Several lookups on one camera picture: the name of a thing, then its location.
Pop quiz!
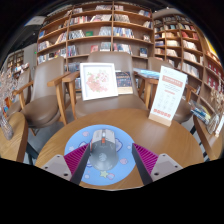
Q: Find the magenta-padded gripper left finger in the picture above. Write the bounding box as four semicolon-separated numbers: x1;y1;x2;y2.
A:
41;143;92;186

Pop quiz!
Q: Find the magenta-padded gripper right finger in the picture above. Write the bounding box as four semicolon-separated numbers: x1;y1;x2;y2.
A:
131;142;184;186

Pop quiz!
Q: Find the grey computer mouse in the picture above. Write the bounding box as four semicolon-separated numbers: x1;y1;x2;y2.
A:
88;129;120;172

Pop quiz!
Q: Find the brown padded wooden armchair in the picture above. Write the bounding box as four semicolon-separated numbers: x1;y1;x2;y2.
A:
143;56;198;124
62;50;149;121
13;56;73;134

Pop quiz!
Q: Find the white sign on wooden base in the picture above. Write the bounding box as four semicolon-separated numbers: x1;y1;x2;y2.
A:
148;65;188;128

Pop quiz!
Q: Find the stack of books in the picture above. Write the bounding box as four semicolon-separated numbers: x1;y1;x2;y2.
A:
189;99;213;126

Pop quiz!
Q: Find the glass vase with pink flowers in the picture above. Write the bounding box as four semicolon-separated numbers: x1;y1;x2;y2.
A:
0;68;21;141

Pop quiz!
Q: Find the dark book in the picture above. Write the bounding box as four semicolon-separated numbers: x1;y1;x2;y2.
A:
115;70;134;95

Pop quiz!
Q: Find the white framed flower picture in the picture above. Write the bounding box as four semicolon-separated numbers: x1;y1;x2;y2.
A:
79;62;119;102

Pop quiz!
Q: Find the blue book stack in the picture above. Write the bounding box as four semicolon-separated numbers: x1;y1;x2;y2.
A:
133;67;161;80

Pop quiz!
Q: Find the distant wooden bookshelf unit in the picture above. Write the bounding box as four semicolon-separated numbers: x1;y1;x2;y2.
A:
6;49;31;79

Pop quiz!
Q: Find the curved wooden bookshelf unit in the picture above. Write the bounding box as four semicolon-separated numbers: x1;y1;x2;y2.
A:
151;13;224;111

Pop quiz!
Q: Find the flat wooden bookshelf unit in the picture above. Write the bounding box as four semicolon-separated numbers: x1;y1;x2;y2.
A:
35;1;155;68

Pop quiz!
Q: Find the white ceiling duct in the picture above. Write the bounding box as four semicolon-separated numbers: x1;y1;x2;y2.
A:
24;15;46;27

